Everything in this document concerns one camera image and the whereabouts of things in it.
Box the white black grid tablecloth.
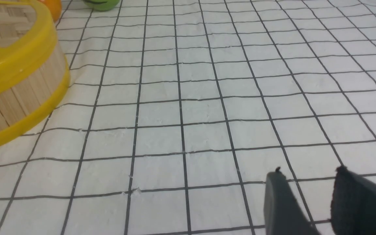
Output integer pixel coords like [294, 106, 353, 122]
[0, 0, 376, 235]

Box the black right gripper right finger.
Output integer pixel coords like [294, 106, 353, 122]
[330, 166, 376, 235]

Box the green toy fruit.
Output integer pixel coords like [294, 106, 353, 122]
[82, 0, 120, 11]

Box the yellow rimmed bamboo steamer lid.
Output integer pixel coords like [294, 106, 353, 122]
[0, 0, 70, 146]

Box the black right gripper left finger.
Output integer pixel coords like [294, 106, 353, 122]
[263, 167, 319, 235]

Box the orange toy fruit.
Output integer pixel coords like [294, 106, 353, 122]
[39, 0, 62, 22]

